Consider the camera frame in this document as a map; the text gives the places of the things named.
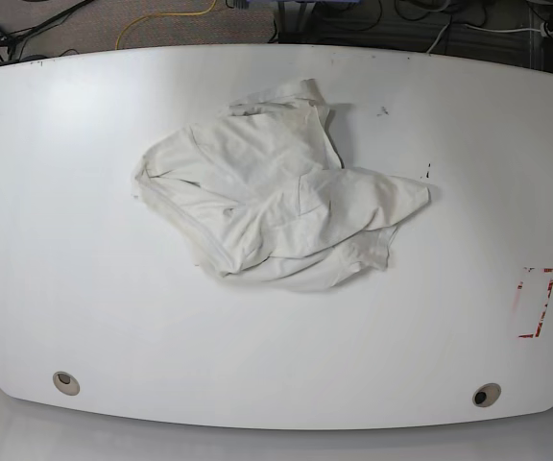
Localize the table cable grommet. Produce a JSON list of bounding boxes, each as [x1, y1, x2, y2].
[[53, 372, 81, 397], [472, 383, 501, 408]]

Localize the white T-shirt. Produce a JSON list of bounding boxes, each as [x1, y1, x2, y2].
[[133, 80, 431, 292]]

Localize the yellow cable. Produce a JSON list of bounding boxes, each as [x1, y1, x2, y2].
[[115, 0, 218, 51]]

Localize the left table cable grommet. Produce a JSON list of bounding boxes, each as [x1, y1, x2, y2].
[[53, 372, 81, 397]]

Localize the black tripod legs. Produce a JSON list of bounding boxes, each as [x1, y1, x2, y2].
[[0, 0, 95, 64]]

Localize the red tape rectangle marking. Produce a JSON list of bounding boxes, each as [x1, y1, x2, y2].
[[511, 267, 553, 339]]

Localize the right table cable grommet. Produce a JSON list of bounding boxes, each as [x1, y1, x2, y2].
[[472, 383, 501, 408]]

